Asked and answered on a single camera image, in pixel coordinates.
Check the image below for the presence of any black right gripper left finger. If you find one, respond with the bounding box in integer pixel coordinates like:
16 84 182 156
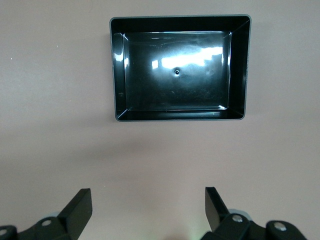
0 188 93 240

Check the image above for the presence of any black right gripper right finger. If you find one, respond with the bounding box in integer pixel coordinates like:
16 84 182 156
201 186 307 240

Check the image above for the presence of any black plastic box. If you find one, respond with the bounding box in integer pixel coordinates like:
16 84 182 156
109 14 252 123

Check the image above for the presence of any table cover mat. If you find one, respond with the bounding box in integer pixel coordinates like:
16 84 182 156
0 0 320 240

